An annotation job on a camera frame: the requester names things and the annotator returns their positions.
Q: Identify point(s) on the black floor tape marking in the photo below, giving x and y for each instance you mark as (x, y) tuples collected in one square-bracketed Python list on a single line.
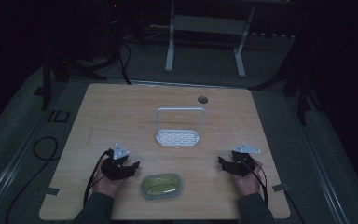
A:
[(59, 116)]

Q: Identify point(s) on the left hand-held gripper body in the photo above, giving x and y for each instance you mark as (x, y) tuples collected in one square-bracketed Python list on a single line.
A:
[(115, 169)]

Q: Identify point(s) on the black tripod stand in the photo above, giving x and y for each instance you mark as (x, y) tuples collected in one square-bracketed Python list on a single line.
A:
[(301, 99), (46, 84)]

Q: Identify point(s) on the person's right hand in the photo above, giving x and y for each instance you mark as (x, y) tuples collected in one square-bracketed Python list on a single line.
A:
[(249, 183)]

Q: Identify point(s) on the person's left hand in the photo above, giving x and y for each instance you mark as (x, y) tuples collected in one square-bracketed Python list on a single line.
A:
[(105, 185)]

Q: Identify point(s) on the green food container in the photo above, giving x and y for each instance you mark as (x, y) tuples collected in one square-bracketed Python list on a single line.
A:
[(162, 186)]

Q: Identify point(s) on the white desk frame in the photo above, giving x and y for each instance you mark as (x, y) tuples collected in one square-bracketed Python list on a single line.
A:
[(208, 25)]

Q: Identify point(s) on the grey tape piece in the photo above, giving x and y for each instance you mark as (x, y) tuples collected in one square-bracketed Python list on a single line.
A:
[(280, 187), (52, 191)]

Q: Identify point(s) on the white soap rack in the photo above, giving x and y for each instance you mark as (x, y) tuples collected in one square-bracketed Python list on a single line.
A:
[(177, 137)]

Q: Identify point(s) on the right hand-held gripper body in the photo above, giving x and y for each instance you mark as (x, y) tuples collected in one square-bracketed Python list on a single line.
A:
[(241, 165)]

